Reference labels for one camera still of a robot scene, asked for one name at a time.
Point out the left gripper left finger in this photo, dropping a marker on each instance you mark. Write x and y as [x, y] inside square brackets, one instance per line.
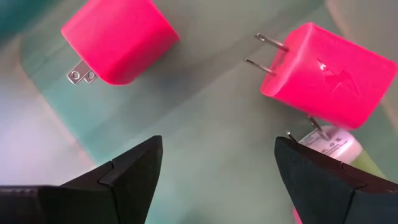
[93, 202]

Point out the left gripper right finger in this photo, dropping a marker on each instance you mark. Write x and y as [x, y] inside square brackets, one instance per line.
[326, 199]

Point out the light green charger white face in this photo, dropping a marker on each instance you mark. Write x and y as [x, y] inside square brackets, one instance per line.
[339, 146]

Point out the pink wall charger bolt emblem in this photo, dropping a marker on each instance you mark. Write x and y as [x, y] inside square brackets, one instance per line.
[326, 77]

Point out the plain pink wall charger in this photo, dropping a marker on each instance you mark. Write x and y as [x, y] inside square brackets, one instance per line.
[121, 40]

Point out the teal translucent plastic bin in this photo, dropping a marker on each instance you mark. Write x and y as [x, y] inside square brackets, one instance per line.
[202, 109]

